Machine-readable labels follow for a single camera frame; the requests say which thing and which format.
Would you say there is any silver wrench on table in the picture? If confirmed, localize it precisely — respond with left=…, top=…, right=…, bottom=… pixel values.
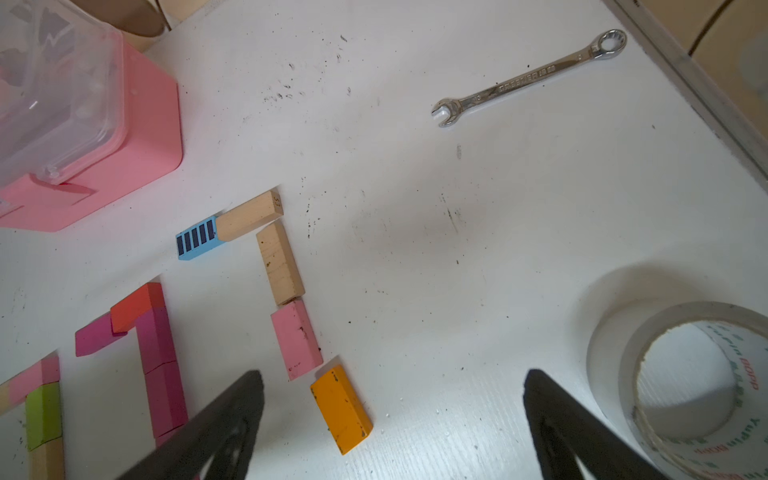
left=431, top=29, right=627, bottom=128

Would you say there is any aluminium frame rail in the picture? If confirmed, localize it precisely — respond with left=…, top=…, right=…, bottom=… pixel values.
left=605, top=1, right=767, bottom=190

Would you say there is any wooden dotted block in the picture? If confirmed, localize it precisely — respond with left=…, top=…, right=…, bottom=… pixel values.
left=256, top=220, right=305, bottom=306

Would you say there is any light pink block top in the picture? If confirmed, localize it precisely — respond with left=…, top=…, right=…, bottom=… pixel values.
left=271, top=298, right=324, bottom=381

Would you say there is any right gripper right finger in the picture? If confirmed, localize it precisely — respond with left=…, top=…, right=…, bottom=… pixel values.
left=523, top=369, right=665, bottom=479

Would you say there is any white tape roll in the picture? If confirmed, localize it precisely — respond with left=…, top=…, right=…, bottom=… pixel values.
left=586, top=301, right=767, bottom=479

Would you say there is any blue striped block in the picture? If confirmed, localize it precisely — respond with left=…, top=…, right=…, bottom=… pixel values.
left=175, top=216, right=223, bottom=261

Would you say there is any lime green block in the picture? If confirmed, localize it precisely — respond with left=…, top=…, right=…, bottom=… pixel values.
left=25, top=382, right=63, bottom=451

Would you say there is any magenta block bottom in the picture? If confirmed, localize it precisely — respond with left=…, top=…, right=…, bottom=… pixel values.
left=155, top=424, right=183, bottom=448

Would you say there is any pink plastic storage box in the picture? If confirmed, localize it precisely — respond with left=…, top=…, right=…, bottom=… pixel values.
left=1, top=1, right=183, bottom=232

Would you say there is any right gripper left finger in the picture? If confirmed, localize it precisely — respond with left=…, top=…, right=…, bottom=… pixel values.
left=121, top=370, right=265, bottom=479

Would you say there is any red block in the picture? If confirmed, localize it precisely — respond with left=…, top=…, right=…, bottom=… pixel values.
left=110, top=282, right=165, bottom=334

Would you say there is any magenta block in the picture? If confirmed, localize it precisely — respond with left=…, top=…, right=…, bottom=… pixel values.
left=75, top=313, right=127, bottom=357
left=145, top=362, right=188, bottom=439
left=155, top=424, right=183, bottom=448
left=135, top=307, right=177, bottom=375

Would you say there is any wooden block horizontal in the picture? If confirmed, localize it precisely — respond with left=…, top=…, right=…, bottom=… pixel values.
left=215, top=190, right=283, bottom=242

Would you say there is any light pink block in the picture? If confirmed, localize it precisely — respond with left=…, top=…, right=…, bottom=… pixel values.
left=8, top=352, right=61, bottom=406
left=271, top=298, right=324, bottom=381

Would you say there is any orange block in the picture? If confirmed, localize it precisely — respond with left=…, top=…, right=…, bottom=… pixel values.
left=310, top=364, right=373, bottom=455

